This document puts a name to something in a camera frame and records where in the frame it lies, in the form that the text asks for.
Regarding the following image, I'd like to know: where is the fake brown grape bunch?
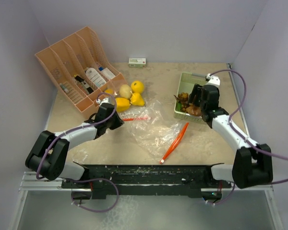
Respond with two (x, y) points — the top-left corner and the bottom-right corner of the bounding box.
(174, 92), (190, 113)

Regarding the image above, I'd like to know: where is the yellow fake pear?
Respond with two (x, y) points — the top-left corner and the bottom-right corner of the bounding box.
(130, 92), (145, 106)

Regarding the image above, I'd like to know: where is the clear zip bag brown food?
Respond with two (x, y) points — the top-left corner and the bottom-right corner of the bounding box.
(131, 100), (189, 164)

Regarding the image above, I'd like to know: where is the brown fake kiwi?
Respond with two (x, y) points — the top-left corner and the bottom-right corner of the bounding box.
(186, 105), (202, 116)

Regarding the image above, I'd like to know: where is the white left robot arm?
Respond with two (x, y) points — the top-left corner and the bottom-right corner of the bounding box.
(25, 103), (124, 188)

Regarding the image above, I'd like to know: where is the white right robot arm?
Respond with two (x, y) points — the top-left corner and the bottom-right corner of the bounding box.
(189, 84), (273, 189)

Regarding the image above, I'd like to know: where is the yellow fake pepper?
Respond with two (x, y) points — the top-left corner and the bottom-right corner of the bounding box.
(115, 97), (131, 113)

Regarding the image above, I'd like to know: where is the yellow fake food wedge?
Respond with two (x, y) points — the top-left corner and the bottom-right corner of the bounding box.
(104, 89), (114, 94)

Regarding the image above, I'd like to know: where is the beige fake potato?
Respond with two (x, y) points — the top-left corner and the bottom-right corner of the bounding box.
(119, 84), (132, 99)

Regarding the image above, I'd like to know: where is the yellow fake lemon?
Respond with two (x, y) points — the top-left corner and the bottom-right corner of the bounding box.
(131, 80), (145, 93)

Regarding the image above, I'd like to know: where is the green perforated plastic basket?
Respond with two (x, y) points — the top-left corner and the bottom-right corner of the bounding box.
(174, 72), (220, 124)

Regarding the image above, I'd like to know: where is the black yellow tool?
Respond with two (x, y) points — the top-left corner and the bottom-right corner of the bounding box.
(74, 75), (94, 95)

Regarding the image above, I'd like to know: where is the white blue cap tube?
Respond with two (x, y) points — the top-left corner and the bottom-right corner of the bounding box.
(98, 67), (116, 80)

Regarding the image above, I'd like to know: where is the white lotion bottle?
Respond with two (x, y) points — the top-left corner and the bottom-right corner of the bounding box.
(85, 68), (107, 88)

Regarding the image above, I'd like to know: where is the small clear vial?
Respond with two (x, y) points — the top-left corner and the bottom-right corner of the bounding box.
(59, 83), (69, 93)

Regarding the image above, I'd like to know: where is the small green white box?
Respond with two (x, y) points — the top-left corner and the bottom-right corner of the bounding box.
(128, 57), (146, 68)

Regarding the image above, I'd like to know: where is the pink plastic file organizer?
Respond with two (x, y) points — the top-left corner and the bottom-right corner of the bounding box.
(35, 26), (127, 118)

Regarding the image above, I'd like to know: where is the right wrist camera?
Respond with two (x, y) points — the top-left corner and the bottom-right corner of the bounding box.
(205, 74), (220, 88)

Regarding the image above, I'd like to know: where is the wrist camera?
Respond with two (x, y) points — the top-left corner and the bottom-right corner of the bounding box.
(205, 74), (220, 88)
(95, 97), (111, 106)

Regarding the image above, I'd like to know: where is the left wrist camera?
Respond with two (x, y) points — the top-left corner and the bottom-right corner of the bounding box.
(95, 97), (111, 106)

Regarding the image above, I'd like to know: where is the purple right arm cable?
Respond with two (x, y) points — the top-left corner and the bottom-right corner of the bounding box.
(210, 69), (288, 185)

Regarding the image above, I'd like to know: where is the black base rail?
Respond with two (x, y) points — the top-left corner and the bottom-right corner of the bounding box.
(62, 164), (231, 200)

